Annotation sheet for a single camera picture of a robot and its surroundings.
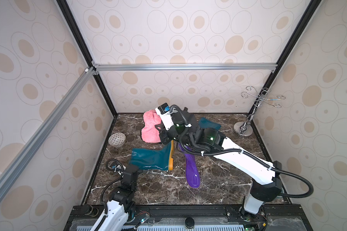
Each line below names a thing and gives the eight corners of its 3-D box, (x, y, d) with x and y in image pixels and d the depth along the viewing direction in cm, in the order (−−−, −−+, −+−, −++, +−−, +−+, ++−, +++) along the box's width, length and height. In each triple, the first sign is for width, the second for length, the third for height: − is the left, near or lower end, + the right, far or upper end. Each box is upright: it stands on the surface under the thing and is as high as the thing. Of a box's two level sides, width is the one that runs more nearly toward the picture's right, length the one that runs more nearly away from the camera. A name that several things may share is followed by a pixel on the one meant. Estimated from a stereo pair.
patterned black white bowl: (109, 146, 102) (107, 142, 98) (113, 137, 108) (110, 132, 103) (124, 146, 102) (122, 142, 98) (127, 137, 108) (125, 132, 103)
